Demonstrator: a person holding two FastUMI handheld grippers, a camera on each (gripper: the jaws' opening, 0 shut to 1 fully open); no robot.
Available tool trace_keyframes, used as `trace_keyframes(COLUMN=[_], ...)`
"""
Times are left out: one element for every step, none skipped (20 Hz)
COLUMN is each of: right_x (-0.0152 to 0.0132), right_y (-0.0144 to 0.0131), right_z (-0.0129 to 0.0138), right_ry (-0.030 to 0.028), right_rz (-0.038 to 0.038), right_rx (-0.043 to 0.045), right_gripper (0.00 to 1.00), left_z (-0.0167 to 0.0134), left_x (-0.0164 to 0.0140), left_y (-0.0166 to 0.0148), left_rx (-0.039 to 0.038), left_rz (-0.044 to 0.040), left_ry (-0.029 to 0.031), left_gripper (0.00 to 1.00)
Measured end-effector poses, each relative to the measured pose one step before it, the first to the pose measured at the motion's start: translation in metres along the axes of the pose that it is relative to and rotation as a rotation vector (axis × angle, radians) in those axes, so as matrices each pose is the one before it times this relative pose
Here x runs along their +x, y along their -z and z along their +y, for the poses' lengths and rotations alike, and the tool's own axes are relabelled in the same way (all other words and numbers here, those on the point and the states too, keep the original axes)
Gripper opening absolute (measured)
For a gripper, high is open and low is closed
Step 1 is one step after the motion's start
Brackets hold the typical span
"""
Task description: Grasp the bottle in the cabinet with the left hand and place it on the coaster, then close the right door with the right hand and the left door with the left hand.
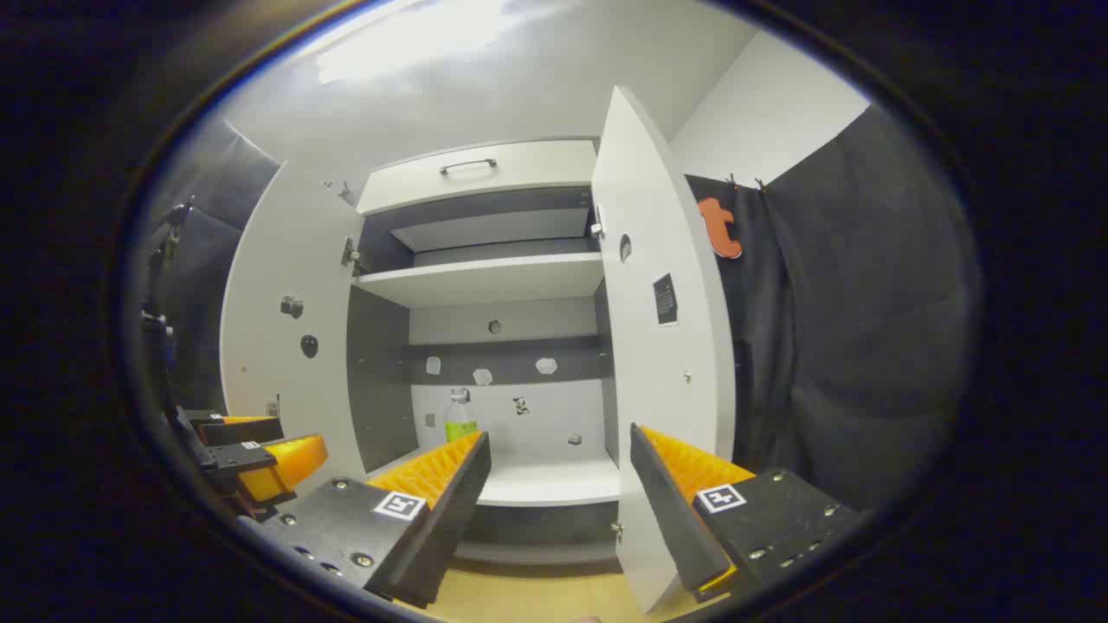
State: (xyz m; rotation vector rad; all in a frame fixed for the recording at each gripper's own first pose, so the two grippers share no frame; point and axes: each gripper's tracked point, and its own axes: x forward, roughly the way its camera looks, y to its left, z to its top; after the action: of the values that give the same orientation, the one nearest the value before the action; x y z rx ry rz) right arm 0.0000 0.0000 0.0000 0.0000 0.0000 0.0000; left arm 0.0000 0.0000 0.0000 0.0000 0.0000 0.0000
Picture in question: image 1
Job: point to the white cabinet door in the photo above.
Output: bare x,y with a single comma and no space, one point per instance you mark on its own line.
277,260
658,389

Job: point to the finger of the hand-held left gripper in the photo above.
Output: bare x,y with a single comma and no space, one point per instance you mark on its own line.
290,463
247,431

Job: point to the white cabinet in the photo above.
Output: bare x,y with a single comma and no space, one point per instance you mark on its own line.
381,389

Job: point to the clear bottle green label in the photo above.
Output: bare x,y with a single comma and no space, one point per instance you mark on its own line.
460,426

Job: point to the metal door hinge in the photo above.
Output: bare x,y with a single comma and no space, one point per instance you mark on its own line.
596,223
616,529
350,253

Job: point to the white cabinet shelf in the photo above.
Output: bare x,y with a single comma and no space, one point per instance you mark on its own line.
485,279

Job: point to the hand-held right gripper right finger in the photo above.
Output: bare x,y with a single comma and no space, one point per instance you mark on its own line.
671,510

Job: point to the black backdrop cloth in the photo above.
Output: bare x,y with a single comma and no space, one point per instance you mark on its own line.
866,303

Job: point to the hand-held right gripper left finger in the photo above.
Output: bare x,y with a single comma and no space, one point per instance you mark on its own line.
450,510

